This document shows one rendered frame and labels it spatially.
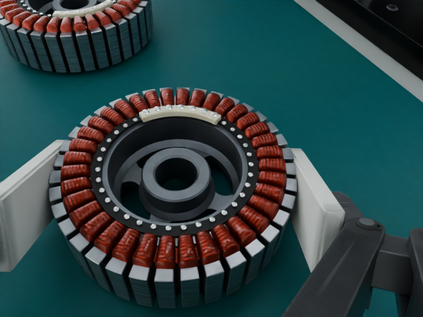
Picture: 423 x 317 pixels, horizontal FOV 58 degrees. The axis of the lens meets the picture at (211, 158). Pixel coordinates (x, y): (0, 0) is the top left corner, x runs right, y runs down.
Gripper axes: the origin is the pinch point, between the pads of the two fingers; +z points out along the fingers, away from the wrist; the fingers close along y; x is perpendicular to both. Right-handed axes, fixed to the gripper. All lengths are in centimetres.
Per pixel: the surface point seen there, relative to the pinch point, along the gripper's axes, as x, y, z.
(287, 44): 6.0, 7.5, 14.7
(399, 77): 4.1, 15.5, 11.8
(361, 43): 6.3, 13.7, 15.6
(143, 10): 8.1, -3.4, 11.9
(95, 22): 7.1, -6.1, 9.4
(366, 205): -1.5, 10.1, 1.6
